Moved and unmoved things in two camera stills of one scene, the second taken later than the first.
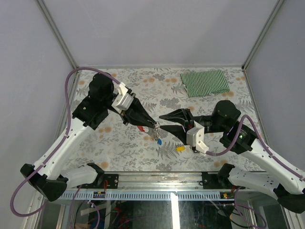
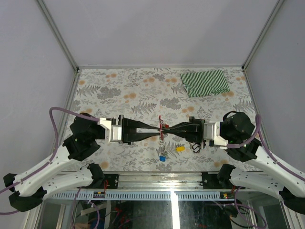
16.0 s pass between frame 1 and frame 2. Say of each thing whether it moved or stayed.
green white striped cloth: stayed
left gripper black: moved
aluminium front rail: stayed
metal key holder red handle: moved
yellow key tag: stayed
